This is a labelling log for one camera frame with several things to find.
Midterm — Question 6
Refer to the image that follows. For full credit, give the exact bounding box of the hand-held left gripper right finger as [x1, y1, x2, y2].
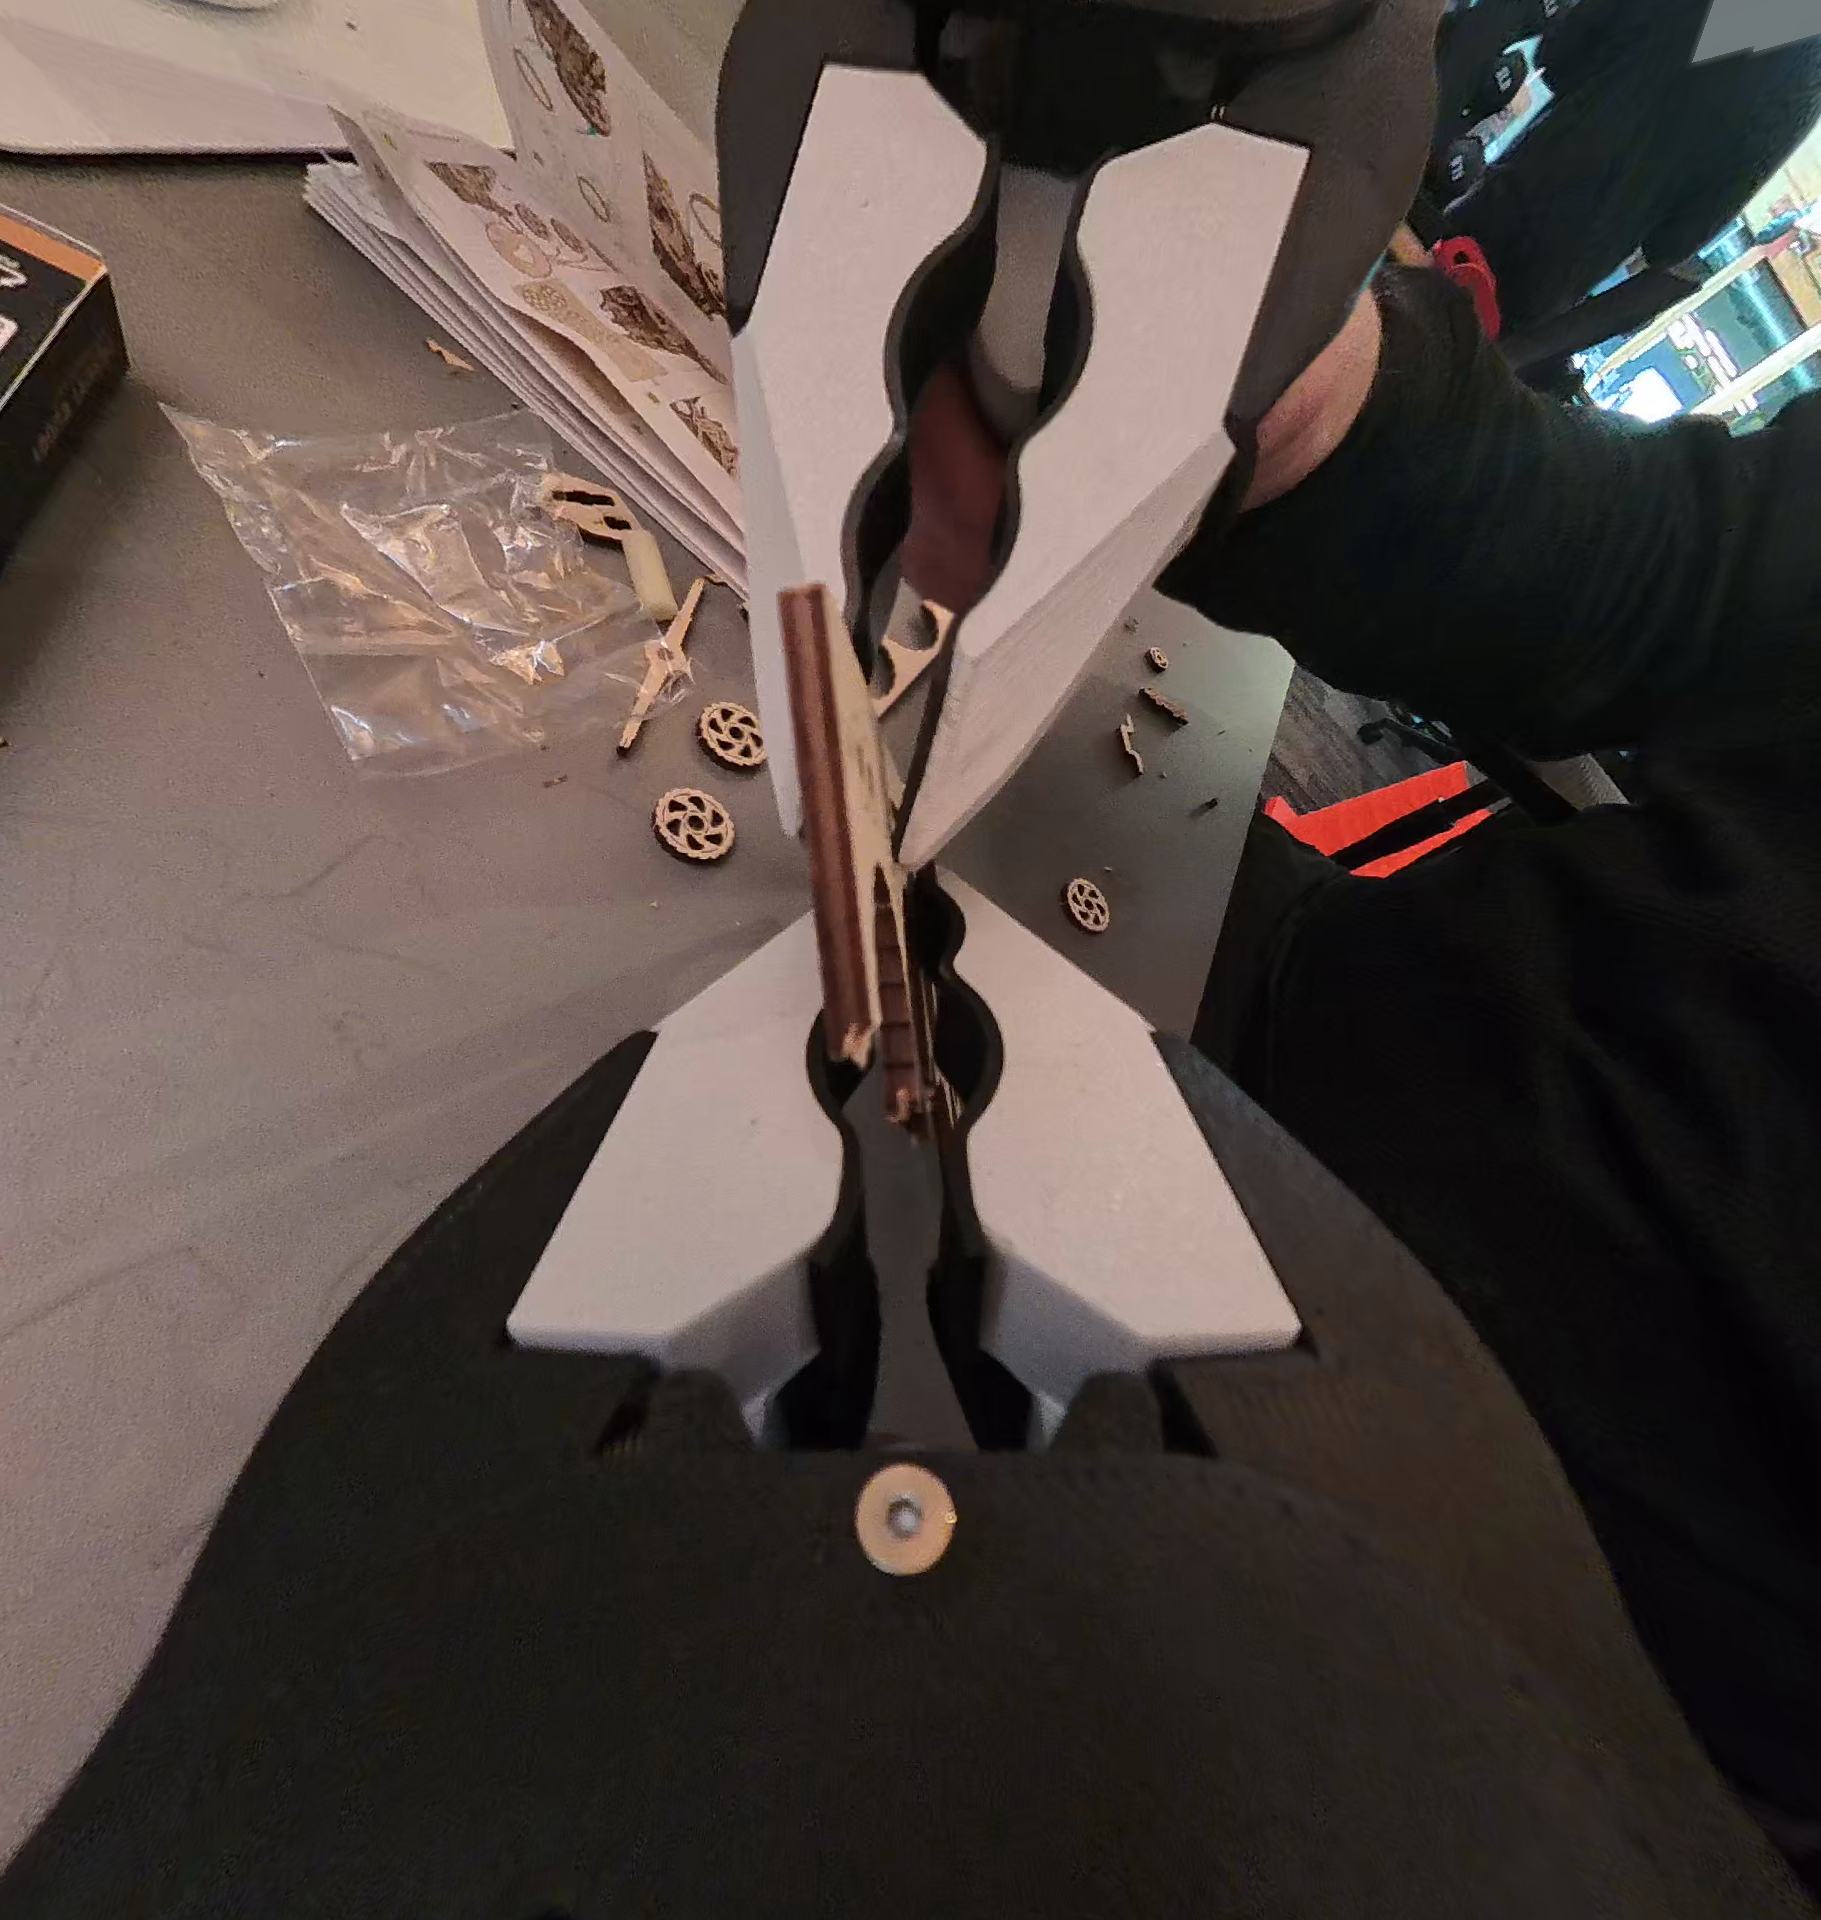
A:
[911, 869, 1305, 1449]

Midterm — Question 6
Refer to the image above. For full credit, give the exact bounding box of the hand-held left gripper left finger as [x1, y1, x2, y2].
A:
[506, 901, 869, 1449]

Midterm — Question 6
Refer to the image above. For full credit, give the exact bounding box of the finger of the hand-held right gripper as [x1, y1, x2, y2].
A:
[895, 124, 1316, 873]
[727, 64, 995, 840]

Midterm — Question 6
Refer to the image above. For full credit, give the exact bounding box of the wooden parts sheet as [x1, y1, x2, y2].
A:
[777, 584, 959, 1127]

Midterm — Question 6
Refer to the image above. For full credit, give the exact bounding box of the person's right forearm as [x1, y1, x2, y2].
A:
[1156, 262, 1821, 813]

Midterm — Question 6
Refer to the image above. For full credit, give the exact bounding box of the black model kit box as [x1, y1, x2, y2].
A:
[0, 180, 132, 646]

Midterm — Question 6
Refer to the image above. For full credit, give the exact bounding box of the person's right hand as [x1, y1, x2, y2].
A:
[906, 289, 1387, 608]

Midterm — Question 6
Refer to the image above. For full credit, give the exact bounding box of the black dumbbell rack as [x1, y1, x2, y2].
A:
[1426, 0, 1565, 227]

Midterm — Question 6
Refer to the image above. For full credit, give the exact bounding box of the instruction booklet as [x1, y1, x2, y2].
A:
[304, 0, 749, 600]

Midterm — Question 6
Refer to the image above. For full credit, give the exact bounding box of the slotted oval wooden plate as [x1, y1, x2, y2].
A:
[546, 474, 644, 548]

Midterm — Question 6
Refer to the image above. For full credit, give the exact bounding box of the long wooden lever piece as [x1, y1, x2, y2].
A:
[617, 576, 710, 754]

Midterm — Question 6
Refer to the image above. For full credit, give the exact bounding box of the clear plastic bag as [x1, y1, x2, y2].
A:
[160, 405, 702, 778]

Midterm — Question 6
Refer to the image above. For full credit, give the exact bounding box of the red bag with black strap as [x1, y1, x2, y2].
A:
[1264, 759, 1514, 880]

